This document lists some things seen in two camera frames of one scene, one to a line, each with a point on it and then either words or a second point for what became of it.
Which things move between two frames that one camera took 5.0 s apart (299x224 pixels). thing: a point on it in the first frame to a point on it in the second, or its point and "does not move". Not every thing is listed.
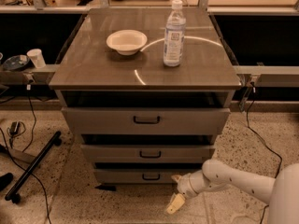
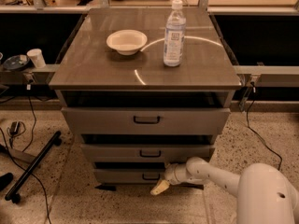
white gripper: (185, 185) to (171, 174)
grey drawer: (146, 120) does not move
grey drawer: (139, 176) does not move
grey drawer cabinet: (139, 120) does not move
